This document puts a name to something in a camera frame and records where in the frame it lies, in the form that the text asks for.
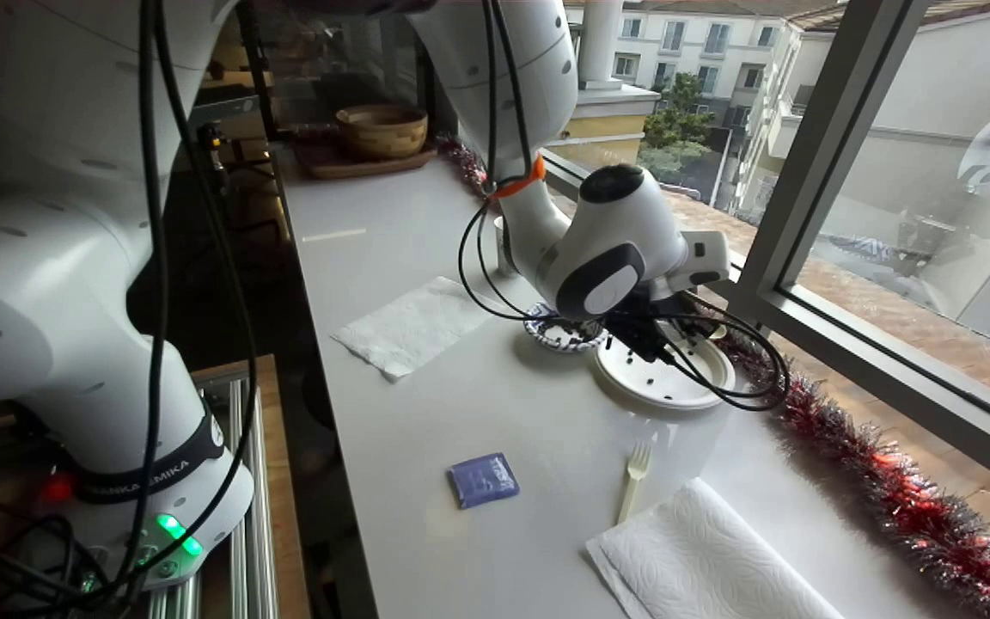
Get red tinsel garland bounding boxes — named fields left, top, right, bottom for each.
left=437, top=137, right=990, bottom=619

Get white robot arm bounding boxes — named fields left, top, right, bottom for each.
left=0, top=0, right=725, bottom=607

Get wooden bowl on board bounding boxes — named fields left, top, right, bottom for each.
left=297, top=102, right=434, bottom=179

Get grey window frame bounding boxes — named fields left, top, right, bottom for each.
left=540, top=0, right=990, bottom=508

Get blue patterned paper bowl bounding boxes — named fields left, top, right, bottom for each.
left=525, top=316, right=603, bottom=355

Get blue square packet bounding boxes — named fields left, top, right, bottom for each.
left=447, top=455, right=518, bottom=508

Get white paper plate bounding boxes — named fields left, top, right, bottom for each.
left=595, top=336, right=736, bottom=412

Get aluminium rail frame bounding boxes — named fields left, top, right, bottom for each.
left=146, top=377, right=278, bottom=619

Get white napkin near cup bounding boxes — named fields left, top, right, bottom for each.
left=334, top=275, right=490, bottom=381

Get white paper towel front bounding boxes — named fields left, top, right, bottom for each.
left=584, top=479, right=846, bottom=619

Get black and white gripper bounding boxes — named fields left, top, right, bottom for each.
left=603, top=229, right=730, bottom=360

